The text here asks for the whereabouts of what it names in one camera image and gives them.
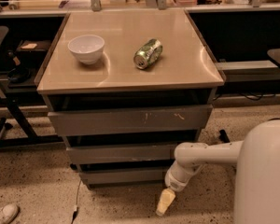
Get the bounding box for black round object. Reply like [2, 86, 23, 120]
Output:
[7, 66, 31, 83]

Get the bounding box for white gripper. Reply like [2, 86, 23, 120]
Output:
[156, 161, 203, 217]

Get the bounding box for grey bottom drawer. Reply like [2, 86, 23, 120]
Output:
[79, 166, 169, 185]

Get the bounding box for white sneaker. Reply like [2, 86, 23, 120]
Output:
[0, 203, 20, 224]

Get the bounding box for dark box on shelf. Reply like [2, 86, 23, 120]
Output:
[16, 40, 51, 68]

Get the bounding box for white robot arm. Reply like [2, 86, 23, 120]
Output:
[156, 119, 280, 224]

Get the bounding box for grey top drawer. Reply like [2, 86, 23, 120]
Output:
[49, 105, 212, 136]

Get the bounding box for grey drawer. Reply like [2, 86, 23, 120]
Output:
[49, 105, 212, 136]
[66, 142, 178, 164]
[79, 166, 169, 185]

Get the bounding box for grey middle drawer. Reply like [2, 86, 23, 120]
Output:
[66, 142, 178, 164]

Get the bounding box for green soda can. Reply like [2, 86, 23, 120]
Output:
[133, 38, 163, 70]

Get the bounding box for grey drawer cabinet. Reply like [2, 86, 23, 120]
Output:
[34, 8, 226, 190]

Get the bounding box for white floor cable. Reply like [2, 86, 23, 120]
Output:
[70, 179, 83, 224]

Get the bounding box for white ceramic bowl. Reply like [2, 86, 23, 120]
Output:
[67, 35, 105, 64]

